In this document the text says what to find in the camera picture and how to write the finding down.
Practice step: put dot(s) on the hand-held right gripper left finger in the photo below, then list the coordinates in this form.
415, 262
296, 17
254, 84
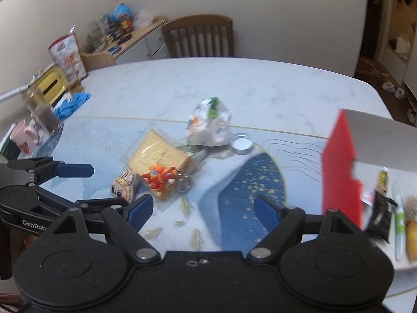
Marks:
140, 212

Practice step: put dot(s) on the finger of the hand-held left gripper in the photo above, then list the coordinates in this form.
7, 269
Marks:
110, 203
76, 170

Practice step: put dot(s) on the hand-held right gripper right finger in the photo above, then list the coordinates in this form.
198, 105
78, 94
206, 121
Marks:
266, 211

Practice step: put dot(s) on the bread slice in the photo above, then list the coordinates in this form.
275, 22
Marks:
153, 153

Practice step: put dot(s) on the round tealight tin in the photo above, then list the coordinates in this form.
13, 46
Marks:
242, 143

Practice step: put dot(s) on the red cardboard box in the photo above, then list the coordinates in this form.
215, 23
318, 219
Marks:
338, 169

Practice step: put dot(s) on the clear bag with snacks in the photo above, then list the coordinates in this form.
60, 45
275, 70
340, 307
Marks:
208, 127

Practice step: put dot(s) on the small pink packet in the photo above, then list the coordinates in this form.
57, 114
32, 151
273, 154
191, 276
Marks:
368, 197

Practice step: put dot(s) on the black snack packet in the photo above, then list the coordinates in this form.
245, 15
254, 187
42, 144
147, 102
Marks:
379, 218

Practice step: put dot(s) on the green white glue tube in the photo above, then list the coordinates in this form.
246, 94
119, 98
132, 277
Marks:
399, 228

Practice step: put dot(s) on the bag of cotton swabs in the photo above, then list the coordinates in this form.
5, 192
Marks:
411, 210

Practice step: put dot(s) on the printed blue table mat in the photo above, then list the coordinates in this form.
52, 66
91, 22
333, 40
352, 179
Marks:
244, 202

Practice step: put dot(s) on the blue round coaster mat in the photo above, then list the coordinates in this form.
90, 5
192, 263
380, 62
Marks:
53, 143

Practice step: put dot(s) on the glass cup of dark tea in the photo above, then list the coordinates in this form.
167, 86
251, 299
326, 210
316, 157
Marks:
49, 119

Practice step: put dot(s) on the pink mug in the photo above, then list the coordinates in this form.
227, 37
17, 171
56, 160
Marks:
24, 137

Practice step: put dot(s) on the blue cloth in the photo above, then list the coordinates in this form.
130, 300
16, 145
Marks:
71, 106

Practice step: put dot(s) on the dark green book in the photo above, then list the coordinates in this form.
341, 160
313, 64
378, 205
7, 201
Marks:
8, 143

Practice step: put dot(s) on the glass jar with gold lid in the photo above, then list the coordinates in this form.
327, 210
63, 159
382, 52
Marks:
34, 96

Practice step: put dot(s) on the yellow box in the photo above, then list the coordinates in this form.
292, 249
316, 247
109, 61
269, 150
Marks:
53, 83

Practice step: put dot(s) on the red white paper bag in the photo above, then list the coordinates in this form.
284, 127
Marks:
66, 57

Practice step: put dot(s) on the wooden top sideboard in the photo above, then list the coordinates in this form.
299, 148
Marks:
130, 47

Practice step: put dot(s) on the blue globe toy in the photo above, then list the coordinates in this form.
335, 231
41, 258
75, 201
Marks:
121, 13

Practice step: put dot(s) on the clear plastic bag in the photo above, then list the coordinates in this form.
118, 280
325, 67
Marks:
143, 18

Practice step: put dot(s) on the pale slipper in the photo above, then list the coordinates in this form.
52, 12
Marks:
399, 93
388, 86

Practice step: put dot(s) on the brown wooden slat chair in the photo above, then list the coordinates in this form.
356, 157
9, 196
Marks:
198, 37

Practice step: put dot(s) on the white tote bag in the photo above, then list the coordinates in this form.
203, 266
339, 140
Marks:
400, 43

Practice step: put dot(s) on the dark wooden door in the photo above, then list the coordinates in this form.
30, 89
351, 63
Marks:
374, 16

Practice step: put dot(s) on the white wooden wall unit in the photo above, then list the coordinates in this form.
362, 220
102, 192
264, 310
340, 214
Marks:
404, 13

